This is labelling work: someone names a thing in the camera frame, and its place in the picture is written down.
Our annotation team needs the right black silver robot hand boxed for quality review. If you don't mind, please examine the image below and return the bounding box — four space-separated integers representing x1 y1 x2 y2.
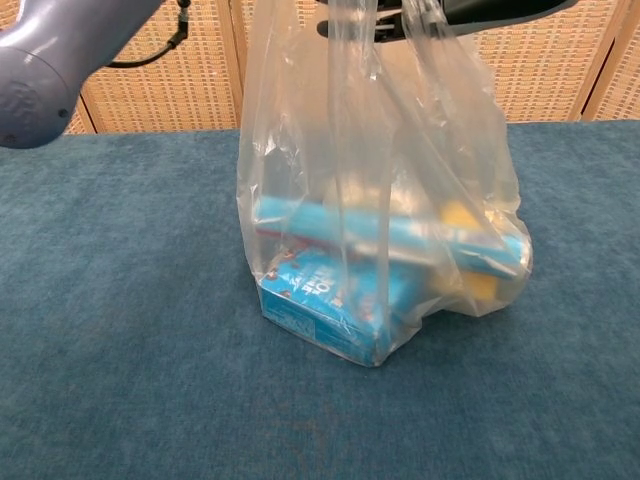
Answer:
317 0 576 44

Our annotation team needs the clear plastic bag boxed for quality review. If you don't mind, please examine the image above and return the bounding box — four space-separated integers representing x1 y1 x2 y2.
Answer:
234 0 534 369

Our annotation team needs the bamboo folding screen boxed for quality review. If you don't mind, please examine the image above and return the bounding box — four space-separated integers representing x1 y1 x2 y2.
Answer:
0 0 640 136

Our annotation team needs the yellow round fruit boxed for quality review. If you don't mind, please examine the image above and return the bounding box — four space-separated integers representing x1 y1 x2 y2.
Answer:
462 272 499 304
439 199 484 234

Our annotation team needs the blue tube package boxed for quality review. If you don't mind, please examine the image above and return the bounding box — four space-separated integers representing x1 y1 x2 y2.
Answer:
252 194 526 279

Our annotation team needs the blue snack box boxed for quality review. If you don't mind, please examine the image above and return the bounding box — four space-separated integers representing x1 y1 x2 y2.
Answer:
258 247 401 366

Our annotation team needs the blue carpet table mat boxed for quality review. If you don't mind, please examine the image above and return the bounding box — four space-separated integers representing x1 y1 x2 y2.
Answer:
0 119 640 480

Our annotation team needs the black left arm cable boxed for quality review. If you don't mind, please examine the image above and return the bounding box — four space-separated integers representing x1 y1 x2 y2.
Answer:
107 0 191 69

